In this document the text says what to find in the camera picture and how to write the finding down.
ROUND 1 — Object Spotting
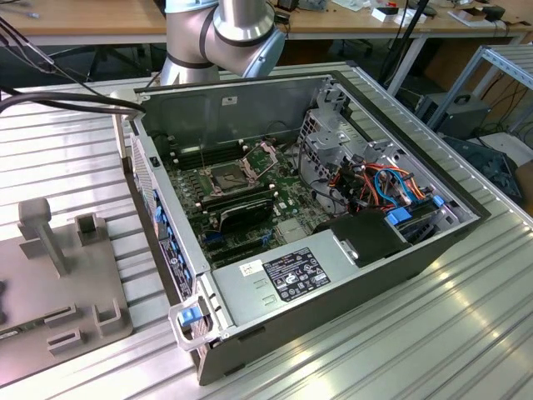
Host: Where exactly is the CPU socket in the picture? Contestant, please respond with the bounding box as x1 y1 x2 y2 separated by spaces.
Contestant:
199 160 257 197

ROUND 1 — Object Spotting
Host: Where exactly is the green motherboard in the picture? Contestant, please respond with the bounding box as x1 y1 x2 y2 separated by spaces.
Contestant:
160 135 334 271

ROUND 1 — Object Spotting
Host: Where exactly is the black graphics card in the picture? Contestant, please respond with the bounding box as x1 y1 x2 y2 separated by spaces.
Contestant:
217 197 276 235

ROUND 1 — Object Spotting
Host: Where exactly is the silver chipset heatsink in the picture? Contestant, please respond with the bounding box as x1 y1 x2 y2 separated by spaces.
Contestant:
276 218 312 246

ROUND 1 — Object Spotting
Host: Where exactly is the silver metal drive cage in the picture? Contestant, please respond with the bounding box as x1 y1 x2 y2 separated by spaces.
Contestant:
296 74 403 212

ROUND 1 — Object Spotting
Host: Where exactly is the silver power supply unit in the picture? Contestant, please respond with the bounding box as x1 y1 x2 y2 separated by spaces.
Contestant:
209 230 364 331

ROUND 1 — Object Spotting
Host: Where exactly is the black plastic shroud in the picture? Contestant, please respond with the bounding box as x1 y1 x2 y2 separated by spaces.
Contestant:
312 209 412 268

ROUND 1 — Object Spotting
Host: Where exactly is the blue disk carrier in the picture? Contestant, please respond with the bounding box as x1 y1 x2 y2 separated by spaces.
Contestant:
385 209 414 229

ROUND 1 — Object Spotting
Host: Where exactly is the open grey PC case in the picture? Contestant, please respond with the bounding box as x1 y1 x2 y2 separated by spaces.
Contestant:
108 69 493 387

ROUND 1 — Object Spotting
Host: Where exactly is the blue case latch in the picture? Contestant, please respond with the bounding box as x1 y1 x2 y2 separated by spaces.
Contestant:
176 307 200 327

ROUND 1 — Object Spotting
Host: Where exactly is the small white box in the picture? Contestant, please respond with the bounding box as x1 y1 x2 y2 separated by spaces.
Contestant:
370 6 413 27

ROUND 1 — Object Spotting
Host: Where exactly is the grey parts rack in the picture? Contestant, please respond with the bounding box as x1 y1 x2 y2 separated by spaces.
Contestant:
0 197 135 387

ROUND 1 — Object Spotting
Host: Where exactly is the dark plastic bag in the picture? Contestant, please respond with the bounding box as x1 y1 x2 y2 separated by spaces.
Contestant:
440 133 524 206

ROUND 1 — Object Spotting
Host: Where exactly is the long wooden desk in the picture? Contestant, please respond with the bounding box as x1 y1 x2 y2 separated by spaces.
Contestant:
0 0 531 48

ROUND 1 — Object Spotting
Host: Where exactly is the black tripod stand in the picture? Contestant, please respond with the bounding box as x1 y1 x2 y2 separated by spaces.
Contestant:
381 0 432 87

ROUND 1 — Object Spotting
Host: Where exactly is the brown cardboard box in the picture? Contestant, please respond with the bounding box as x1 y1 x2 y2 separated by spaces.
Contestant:
512 160 533 206

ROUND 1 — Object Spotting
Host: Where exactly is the brown cardboard tray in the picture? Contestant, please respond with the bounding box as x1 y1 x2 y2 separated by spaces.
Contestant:
447 7 489 29

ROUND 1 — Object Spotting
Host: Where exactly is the green RAM stick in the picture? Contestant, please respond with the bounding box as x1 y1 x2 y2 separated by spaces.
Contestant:
0 318 47 342

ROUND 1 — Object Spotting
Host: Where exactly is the orange power wire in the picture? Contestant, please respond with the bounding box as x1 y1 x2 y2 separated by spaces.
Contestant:
327 162 432 212

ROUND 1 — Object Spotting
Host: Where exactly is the blue data wire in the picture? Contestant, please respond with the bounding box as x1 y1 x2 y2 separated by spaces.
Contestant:
372 166 417 208

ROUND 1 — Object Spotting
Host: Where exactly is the black case with handle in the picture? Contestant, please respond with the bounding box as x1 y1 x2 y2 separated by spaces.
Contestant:
415 92 493 141

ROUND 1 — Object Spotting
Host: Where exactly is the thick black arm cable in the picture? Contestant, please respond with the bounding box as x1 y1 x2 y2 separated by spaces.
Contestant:
0 87 147 123

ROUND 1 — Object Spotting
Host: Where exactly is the grey metal shelf frame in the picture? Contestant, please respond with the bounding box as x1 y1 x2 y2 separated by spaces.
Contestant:
427 43 533 137

